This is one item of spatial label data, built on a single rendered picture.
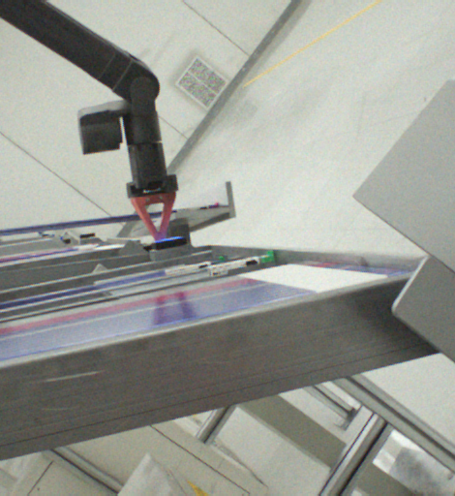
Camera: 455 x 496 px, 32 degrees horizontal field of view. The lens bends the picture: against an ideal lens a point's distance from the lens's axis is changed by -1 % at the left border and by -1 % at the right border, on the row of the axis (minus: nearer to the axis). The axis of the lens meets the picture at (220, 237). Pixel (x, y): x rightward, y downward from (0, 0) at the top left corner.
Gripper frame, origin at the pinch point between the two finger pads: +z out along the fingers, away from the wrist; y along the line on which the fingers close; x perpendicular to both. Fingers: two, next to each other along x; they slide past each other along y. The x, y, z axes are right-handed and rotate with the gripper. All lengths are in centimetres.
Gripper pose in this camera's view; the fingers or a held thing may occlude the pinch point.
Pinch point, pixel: (159, 235)
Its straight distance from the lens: 126.4
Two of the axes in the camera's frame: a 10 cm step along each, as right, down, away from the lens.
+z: 1.6, 9.9, 0.6
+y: 2.6, 0.2, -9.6
